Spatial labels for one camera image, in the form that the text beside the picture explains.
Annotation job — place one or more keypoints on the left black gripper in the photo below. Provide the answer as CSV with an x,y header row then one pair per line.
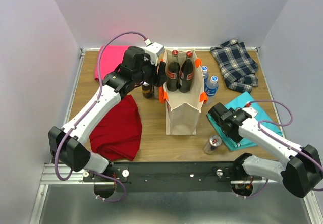
x,y
160,79

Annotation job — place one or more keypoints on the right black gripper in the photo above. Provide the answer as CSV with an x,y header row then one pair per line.
x,y
231,110

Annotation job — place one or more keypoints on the cola glass bottle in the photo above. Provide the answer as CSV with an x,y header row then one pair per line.
x,y
173,72

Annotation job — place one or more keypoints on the black can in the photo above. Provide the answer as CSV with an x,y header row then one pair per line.
x,y
147,90

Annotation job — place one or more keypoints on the silver can front table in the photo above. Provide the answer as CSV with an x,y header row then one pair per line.
x,y
212,144

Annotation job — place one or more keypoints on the clear water bottle blue label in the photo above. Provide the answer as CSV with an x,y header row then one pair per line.
x,y
211,89

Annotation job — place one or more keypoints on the beige canvas tote bag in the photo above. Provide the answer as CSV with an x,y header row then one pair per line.
x,y
183,109

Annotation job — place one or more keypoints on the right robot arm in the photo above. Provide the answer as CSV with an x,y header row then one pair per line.
x,y
297,167

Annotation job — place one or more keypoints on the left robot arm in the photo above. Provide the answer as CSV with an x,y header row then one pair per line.
x,y
67,143

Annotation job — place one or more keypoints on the silver can red tab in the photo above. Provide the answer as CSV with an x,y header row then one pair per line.
x,y
156,92

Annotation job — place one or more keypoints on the teal folded shorts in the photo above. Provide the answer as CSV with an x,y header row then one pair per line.
x,y
244,125

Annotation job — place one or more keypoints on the plaid navy white shirt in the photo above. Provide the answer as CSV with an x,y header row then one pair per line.
x,y
236,66

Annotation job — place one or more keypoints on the pink folded cloth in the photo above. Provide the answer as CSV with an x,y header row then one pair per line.
x,y
111,57

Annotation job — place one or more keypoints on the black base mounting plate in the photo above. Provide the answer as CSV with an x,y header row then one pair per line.
x,y
176,176

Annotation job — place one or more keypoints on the red folded cloth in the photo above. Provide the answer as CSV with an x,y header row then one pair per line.
x,y
118,134

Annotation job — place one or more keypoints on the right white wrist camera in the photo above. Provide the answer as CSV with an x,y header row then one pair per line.
x,y
250,110

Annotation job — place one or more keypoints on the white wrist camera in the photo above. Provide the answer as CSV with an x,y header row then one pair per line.
x,y
155,50
250,110

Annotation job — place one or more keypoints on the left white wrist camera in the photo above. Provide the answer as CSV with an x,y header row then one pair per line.
x,y
155,50

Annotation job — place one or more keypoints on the aluminium frame rail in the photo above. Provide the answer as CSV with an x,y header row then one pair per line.
x,y
55,174

